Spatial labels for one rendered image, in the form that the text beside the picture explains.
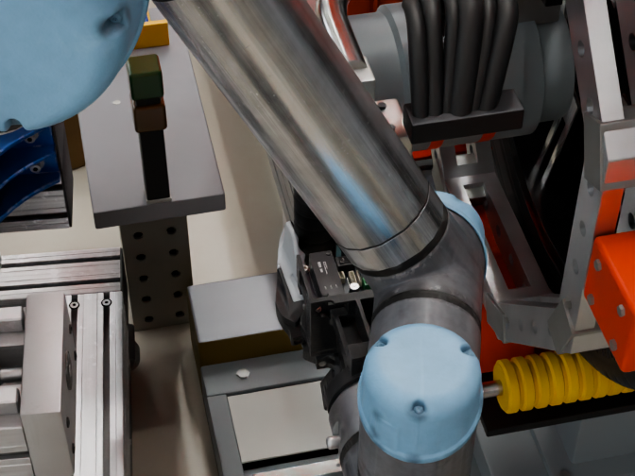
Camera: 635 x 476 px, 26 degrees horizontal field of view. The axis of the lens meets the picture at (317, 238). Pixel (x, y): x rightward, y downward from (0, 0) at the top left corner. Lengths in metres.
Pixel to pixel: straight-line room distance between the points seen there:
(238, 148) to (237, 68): 1.71
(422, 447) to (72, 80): 0.34
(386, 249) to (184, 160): 0.95
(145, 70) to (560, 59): 0.55
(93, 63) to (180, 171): 1.18
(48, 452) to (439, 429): 0.44
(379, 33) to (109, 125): 0.71
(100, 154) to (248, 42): 1.05
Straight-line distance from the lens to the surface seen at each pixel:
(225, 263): 2.31
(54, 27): 0.63
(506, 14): 1.07
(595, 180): 1.09
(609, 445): 1.77
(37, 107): 0.65
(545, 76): 1.28
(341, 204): 0.88
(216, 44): 0.81
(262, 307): 2.06
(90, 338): 1.92
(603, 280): 1.11
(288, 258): 1.13
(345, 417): 0.99
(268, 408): 2.01
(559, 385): 1.47
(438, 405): 0.83
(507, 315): 1.38
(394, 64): 1.24
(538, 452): 1.80
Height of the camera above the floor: 1.65
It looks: 45 degrees down
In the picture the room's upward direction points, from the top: straight up
